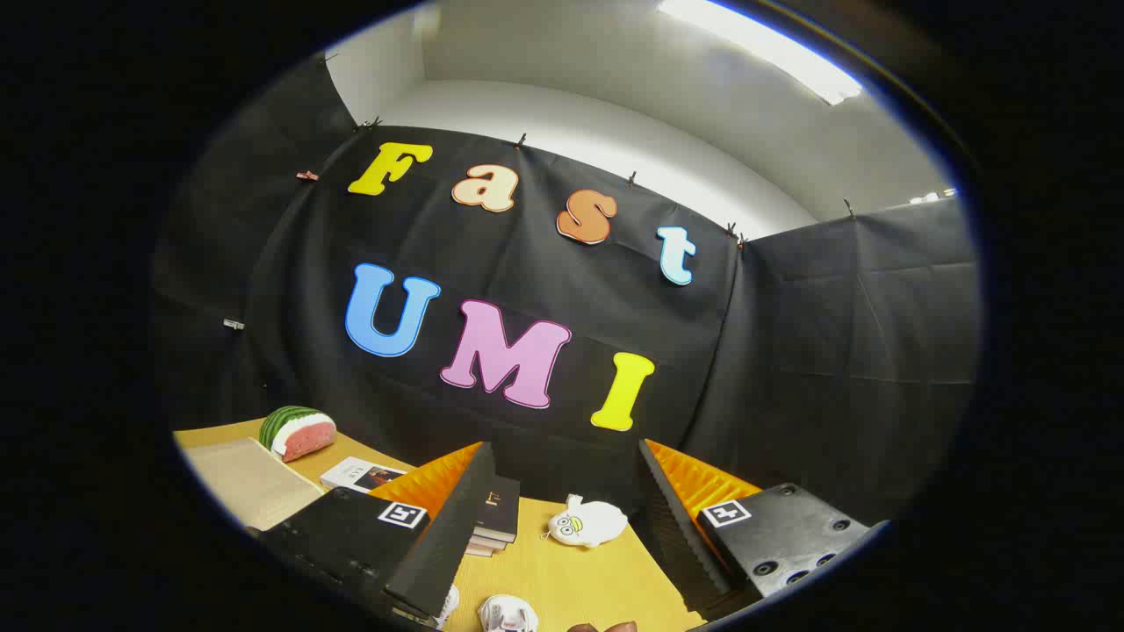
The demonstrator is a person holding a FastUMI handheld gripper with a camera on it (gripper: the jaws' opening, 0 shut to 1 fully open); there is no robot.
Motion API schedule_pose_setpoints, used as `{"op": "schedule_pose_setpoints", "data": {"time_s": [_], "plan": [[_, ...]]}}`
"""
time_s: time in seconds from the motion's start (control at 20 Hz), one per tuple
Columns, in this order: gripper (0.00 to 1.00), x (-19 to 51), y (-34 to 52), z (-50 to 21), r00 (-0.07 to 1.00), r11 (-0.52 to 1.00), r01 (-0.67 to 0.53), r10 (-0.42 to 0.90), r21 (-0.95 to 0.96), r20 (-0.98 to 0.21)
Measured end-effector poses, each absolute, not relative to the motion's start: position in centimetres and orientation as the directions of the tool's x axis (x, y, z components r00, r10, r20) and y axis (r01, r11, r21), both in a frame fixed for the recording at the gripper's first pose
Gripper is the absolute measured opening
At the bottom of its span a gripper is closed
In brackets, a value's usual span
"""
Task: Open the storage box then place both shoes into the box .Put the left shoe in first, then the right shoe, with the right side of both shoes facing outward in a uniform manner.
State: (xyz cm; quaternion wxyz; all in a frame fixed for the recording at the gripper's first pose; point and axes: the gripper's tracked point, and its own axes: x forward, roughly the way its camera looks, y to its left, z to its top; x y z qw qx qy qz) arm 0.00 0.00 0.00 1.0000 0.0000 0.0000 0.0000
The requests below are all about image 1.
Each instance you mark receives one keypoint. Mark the black hardcover book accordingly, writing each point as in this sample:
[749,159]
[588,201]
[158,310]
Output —
[500,513]

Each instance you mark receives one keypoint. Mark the white plush toy yellow face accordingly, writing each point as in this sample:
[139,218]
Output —
[588,524]

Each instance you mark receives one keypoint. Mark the watermelon slice toy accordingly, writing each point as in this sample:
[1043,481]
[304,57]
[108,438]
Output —
[294,432]

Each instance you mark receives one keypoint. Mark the row of black cloth clips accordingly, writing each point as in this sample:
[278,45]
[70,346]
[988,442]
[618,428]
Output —
[521,140]

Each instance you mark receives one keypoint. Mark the beige fabric storage box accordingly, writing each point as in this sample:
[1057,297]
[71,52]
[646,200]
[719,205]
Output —
[246,483]

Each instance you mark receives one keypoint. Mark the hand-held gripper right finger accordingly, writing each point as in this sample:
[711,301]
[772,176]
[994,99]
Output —
[680,535]

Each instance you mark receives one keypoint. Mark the reddish brown book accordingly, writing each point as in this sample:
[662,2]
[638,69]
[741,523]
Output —
[480,551]

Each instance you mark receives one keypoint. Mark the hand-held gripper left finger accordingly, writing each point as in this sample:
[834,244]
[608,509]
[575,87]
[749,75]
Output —
[448,535]

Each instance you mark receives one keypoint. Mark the white book with portrait cover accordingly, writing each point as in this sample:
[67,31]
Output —
[351,474]

